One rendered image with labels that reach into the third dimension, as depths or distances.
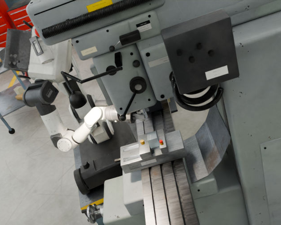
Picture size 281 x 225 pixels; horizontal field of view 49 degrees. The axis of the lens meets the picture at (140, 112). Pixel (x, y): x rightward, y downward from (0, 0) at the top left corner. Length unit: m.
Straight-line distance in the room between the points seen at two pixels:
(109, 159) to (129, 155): 0.65
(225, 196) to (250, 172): 0.27
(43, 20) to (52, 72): 0.51
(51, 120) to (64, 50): 0.37
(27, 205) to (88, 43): 2.43
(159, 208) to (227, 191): 0.43
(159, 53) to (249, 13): 0.36
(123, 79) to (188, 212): 0.65
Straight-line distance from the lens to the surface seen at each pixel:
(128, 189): 1.75
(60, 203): 3.16
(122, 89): 1.31
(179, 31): 0.94
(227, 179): 1.79
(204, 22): 0.95
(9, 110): 4.46
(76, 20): 1.12
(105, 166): 2.30
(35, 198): 3.39
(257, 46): 1.18
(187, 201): 1.50
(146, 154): 1.62
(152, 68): 1.25
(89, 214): 2.01
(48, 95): 1.64
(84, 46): 1.20
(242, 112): 1.32
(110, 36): 1.18
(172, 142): 1.67
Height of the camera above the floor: 2.10
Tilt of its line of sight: 35 degrees down
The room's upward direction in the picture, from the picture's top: 23 degrees counter-clockwise
